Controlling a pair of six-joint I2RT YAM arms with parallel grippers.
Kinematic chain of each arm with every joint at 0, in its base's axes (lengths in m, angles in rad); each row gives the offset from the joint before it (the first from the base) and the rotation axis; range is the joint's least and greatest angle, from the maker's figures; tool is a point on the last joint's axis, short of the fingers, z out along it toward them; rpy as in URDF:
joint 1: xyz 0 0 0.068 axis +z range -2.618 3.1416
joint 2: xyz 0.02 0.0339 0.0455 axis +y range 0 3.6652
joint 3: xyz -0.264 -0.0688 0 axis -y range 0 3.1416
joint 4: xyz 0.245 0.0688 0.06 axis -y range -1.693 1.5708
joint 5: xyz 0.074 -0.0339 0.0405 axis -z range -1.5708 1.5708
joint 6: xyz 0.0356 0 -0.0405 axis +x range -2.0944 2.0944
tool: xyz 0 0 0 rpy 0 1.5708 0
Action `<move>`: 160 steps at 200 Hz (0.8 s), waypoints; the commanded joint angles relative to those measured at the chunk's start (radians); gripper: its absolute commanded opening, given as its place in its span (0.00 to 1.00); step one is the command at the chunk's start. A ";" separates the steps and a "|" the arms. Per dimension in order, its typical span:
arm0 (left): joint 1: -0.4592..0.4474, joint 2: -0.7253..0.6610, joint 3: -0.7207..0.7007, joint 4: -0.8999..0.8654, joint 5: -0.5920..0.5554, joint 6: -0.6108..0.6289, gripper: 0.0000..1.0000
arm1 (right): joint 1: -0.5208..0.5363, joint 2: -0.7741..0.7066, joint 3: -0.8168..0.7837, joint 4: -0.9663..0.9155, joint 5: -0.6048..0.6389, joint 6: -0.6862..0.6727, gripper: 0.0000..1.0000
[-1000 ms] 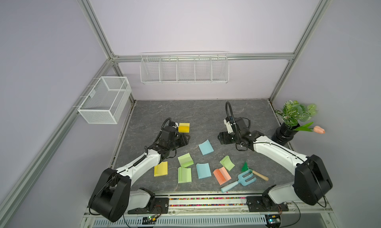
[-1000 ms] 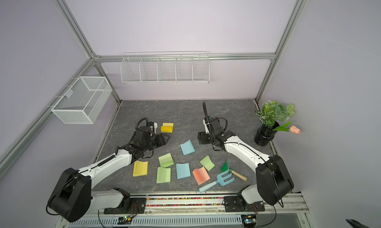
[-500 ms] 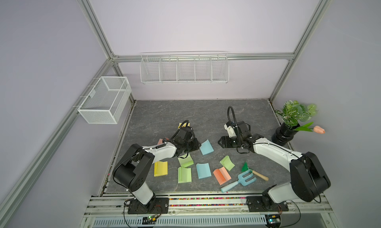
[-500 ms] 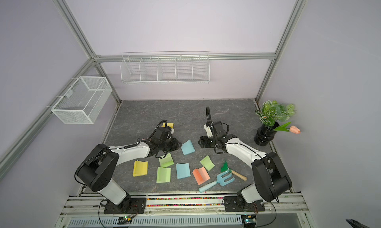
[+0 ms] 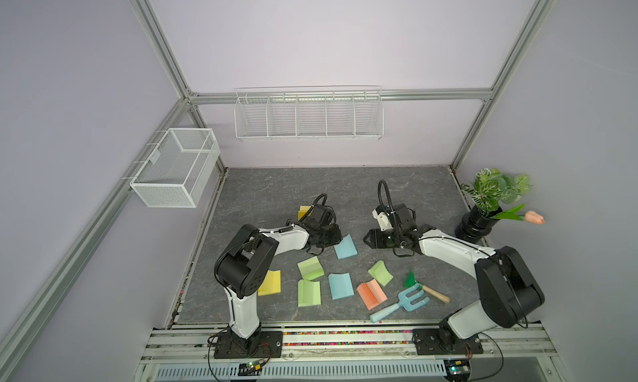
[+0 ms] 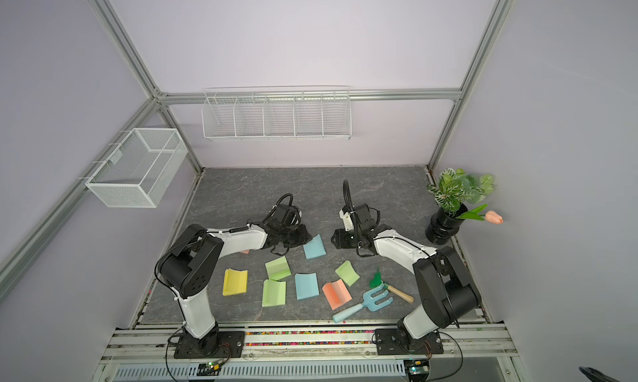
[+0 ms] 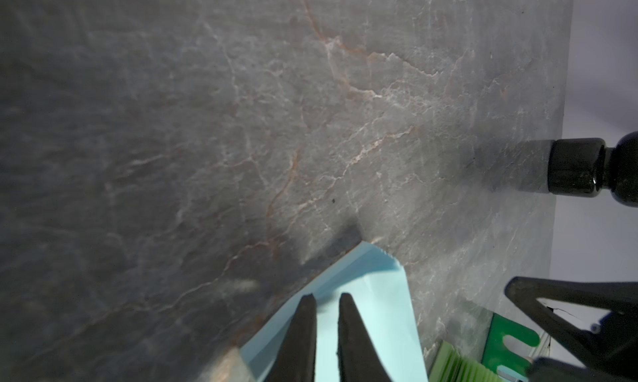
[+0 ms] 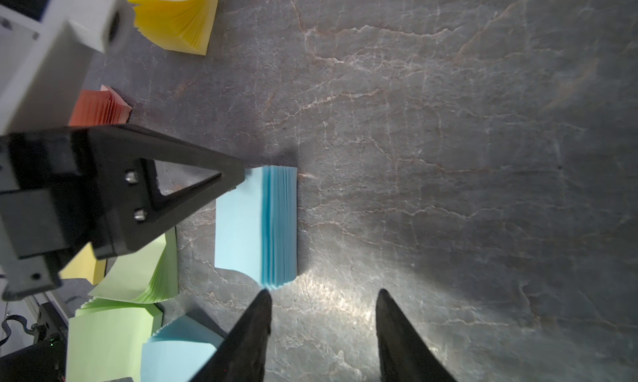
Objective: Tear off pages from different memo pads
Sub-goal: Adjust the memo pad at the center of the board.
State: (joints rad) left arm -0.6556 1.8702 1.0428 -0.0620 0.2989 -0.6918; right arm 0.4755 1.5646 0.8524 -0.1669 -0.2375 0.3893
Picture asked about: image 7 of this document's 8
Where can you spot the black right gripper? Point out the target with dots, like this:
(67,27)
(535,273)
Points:
(588,369)

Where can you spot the green toy rake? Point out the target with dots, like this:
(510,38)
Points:
(509,349)

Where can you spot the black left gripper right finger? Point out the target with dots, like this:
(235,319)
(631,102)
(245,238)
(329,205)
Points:
(358,359)

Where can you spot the light blue memo pad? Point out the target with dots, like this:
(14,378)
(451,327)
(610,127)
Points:
(378,283)

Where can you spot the light green memo pad small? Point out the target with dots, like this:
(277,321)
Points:
(451,366)

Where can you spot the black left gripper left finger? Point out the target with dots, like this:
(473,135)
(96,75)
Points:
(296,357)

